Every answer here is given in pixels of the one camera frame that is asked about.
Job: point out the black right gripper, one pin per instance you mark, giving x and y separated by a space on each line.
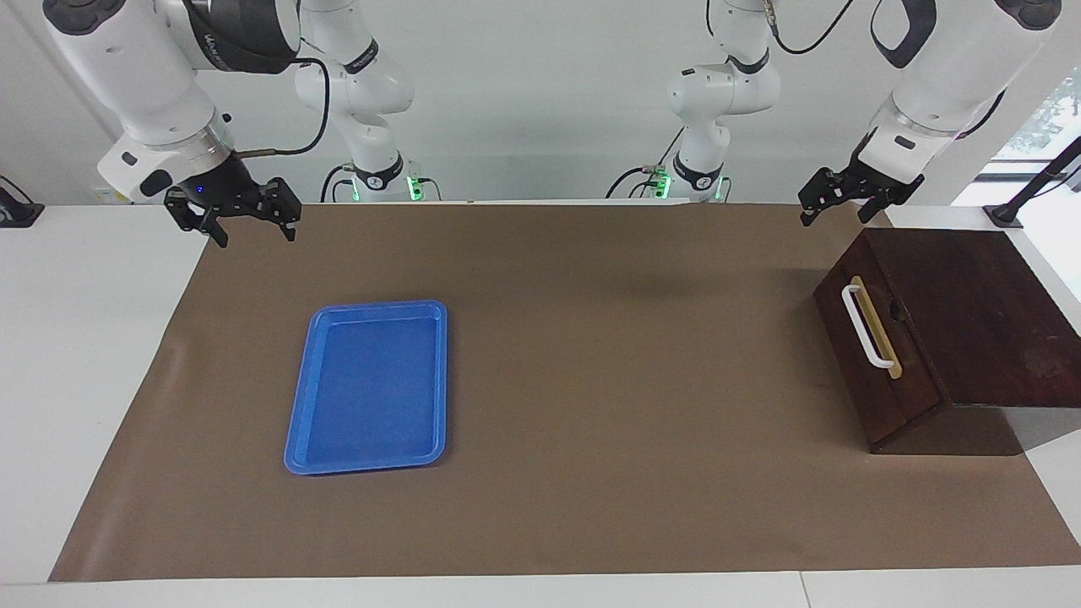
224 186

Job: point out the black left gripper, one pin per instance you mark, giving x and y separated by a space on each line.
878 184

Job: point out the dark wooden drawer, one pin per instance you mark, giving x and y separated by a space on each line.
908 397

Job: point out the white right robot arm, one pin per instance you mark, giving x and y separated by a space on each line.
127 51

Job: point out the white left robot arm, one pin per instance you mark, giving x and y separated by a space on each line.
954 76

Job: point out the dark wooden drawer cabinet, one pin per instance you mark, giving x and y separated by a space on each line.
988 321

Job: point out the bright window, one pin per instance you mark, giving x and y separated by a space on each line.
1056 110

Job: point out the blue plastic tray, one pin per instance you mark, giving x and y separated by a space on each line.
372 388

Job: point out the brown paper table mat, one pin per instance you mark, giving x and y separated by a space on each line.
591 405

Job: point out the white wall outlet box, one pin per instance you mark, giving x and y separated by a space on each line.
114 198

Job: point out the black camera stand pole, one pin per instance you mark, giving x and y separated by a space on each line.
1034 187

